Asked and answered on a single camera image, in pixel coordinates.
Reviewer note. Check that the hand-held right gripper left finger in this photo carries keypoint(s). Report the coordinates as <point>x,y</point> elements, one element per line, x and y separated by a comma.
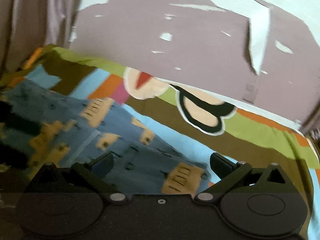
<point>103,164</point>

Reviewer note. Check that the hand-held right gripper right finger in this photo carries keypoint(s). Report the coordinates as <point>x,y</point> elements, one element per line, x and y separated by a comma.
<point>218,165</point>

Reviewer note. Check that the blue car-print pants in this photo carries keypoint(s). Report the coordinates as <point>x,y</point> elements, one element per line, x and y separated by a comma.
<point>130,152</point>

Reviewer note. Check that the colourful printed bed sheet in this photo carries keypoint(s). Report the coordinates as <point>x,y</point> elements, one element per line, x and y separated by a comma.
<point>250,140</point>

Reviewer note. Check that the pink satin curtain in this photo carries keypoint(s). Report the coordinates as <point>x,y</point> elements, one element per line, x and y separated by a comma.
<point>312,127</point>
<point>37,17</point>

